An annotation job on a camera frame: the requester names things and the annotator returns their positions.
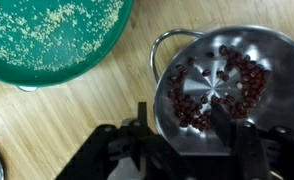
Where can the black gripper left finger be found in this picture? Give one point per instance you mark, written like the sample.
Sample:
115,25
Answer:
120,150

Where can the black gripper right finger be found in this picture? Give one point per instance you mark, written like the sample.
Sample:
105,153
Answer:
253,150

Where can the red beans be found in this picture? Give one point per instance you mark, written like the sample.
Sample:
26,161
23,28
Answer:
250,83

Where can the green round plate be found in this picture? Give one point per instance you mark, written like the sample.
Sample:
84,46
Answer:
98,53

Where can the yellow grains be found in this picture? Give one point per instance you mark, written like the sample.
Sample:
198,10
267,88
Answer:
50,20

